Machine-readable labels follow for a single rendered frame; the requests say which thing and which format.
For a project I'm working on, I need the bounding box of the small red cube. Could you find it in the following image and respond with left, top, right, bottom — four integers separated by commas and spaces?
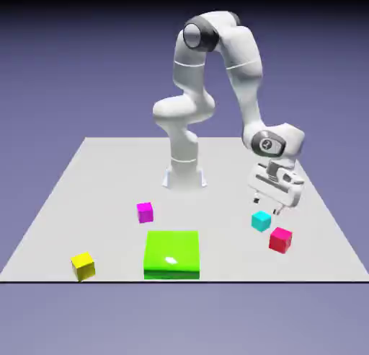
268, 227, 293, 255

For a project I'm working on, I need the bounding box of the small magenta cube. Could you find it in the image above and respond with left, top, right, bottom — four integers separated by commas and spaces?
136, 201, 154, 224

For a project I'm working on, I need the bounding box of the small yellow cube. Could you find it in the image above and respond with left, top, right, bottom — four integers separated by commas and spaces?
70, 251, 97, 283

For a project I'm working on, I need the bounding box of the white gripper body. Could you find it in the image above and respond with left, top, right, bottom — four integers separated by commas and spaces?
247, 163, 306, 209

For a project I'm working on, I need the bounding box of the large green box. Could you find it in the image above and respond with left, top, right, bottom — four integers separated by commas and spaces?
143, 230, 200, 281

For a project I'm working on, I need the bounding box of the small cyan cube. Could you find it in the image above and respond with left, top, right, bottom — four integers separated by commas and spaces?
251, 211, 272, 233

